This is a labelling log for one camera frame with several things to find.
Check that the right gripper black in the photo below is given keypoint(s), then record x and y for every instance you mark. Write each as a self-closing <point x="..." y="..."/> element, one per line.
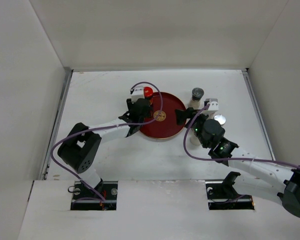
<point x="182" y="115"/>

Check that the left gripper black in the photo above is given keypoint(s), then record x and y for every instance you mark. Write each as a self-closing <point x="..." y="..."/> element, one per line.
<point x="130" y="105"/>

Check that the red lid sauce jar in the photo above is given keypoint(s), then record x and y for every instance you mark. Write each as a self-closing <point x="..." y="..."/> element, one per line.
<point x="148" y="94"/>

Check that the grey lid white shaker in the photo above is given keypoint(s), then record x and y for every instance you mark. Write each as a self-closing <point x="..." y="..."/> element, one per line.
<point x="196" y="95"/>

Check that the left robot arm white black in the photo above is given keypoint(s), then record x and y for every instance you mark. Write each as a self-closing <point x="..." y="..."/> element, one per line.
<point x="81" y="146"/>

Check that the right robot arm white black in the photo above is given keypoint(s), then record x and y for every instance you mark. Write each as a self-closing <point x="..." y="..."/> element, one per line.
<point x="276" y="181"/>

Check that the red round tray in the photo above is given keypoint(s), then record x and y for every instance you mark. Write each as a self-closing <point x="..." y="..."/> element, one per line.
<point x="165" y="126"/>

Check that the black cap white bottle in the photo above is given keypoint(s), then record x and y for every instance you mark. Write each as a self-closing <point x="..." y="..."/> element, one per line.
<point x="194" y="140"/>

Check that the silver lid blue label bottle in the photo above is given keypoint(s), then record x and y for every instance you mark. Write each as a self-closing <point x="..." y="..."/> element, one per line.
<point x="221" y="119"/>

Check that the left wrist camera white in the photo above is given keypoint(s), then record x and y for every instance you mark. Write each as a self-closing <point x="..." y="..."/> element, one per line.
<point x="136" y="93"/>

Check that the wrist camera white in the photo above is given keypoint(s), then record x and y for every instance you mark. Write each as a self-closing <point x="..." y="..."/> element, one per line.
<point x="212" y="104"/>
<point x="136" y="93"/>

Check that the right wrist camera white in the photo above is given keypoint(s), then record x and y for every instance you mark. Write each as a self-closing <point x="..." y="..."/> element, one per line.
<point x="212" y="104"/>

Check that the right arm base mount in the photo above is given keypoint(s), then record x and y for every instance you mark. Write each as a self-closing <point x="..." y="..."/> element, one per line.
<point x="221" y="195"/>

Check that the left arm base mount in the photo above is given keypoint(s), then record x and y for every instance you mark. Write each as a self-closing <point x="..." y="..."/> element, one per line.
<point x="84" y="199"/>

